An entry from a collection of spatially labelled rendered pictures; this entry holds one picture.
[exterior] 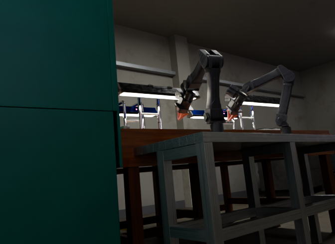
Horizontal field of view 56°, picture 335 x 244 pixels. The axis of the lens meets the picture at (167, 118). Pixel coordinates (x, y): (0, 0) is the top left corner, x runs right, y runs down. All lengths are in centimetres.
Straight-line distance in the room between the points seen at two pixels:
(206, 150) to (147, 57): 447
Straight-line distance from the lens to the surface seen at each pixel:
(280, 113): 198
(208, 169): 115
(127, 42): 541
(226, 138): 125
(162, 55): 576
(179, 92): 186
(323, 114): 908
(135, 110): 257
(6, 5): 152
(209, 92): 153
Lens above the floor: 52
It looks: 11 degrees up
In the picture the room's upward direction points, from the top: 5 degrees counter-clockwise
